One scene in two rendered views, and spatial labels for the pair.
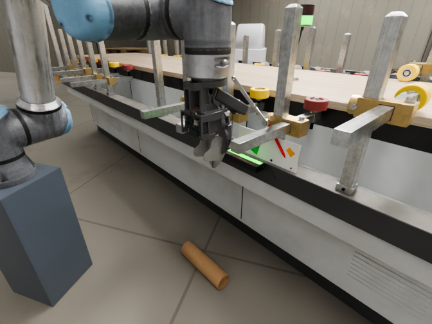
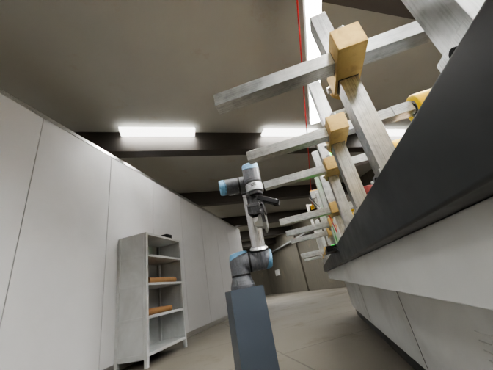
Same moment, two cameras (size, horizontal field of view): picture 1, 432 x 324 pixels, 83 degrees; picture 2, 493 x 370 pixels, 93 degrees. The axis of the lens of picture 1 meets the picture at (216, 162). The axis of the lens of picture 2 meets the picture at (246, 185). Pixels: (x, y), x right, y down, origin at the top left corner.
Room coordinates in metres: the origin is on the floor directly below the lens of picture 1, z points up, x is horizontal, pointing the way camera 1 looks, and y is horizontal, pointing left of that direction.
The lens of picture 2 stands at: (-0.18, -0.88, 0.58)
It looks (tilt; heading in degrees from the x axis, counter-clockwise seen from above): 24 degrees up; 54
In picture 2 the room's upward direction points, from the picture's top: 11 degrees counter-clockwise
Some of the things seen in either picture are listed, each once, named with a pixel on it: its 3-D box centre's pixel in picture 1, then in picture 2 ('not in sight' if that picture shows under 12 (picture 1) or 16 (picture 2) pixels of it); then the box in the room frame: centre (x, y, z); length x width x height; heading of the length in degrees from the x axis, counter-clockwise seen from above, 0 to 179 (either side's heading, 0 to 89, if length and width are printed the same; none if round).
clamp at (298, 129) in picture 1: (286, 123); (335, 210); (0.77, -0.23, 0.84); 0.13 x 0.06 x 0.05; 43
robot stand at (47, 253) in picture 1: (35, 233); (250, 333); (0.84, 0.82, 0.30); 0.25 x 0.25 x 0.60; 72
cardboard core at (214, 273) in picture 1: (204, 263); not in sight; (0.90, 0.06, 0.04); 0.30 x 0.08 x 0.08; 43
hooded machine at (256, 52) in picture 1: (249, 62); not in sight; (4.96, -0.63, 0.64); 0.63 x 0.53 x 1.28; 163
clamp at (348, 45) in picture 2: not in sight; (344, 66); (0.22, -0.74, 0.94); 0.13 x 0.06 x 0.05; 43
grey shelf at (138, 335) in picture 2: not in sight; (153, 294); (0.64, 2.97, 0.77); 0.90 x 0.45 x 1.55; 42
